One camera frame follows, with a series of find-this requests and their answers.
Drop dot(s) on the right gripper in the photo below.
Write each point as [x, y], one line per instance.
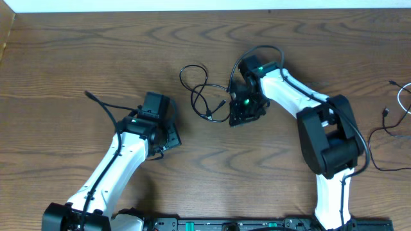
[239, 114]

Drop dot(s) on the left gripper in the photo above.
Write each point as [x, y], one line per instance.
[173, 138]

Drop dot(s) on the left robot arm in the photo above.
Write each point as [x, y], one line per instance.
[144, 134]

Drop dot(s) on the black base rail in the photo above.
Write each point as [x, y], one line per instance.
[174, 224]

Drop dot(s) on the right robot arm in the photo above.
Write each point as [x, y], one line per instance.
[329, 137]

